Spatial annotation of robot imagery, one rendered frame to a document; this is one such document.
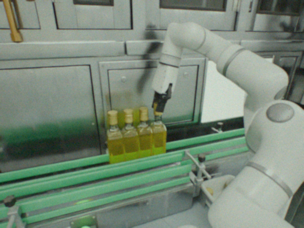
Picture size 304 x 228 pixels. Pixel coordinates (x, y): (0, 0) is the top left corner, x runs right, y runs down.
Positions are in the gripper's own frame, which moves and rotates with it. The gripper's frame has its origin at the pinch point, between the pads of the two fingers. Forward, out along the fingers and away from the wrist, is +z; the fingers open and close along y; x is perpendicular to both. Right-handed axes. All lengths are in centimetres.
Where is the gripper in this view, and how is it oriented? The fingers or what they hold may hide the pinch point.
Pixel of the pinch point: (158, 105)
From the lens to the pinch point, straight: 70.6
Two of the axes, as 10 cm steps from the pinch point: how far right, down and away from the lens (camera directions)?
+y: 3.5, 3.7, -8.6
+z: -2.4, 9.2, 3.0
